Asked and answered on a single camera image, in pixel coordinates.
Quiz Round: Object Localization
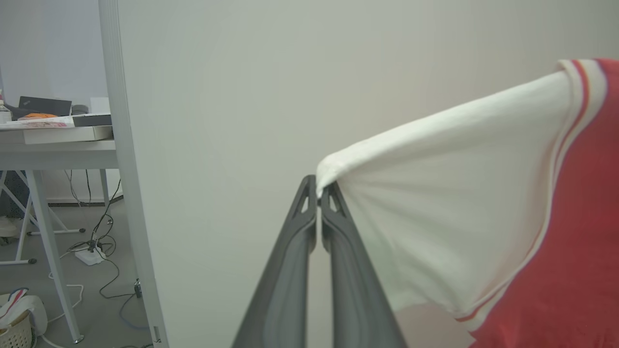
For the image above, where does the white partition panel with post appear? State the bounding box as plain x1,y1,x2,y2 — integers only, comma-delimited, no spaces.
98,0,619,348

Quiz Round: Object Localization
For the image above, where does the black floor cable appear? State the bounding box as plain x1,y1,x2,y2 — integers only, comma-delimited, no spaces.
63,169,142,300

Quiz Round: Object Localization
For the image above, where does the black laptop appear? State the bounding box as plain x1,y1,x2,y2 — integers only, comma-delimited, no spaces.
18,96,73,118

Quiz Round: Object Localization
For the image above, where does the white crumpled cloth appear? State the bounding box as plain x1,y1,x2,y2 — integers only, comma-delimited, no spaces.
0,289,48,336

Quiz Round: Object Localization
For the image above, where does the white metal frame desk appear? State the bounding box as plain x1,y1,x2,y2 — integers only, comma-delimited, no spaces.
0,127,119,344

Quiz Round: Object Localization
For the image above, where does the white floor cable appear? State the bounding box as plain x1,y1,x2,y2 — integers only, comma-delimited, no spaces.
39,283,85,348

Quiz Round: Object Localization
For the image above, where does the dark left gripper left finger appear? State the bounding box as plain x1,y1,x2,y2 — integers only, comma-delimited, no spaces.
232,175,319,348

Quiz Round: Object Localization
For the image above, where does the white power strip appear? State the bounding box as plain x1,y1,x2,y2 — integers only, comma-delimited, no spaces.
74,246,106,266

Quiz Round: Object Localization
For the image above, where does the pink printed magazine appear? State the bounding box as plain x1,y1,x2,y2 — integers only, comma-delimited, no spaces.
0,116,75,131

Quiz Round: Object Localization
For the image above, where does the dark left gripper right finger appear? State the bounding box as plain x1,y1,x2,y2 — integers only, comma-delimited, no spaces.
321,183,407,348

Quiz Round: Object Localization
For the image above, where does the red and white shirt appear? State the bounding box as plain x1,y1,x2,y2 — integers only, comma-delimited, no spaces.
316,58,619,348

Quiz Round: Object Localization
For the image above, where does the blue floor cable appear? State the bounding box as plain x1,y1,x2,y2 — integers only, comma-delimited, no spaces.
119,292,150,332

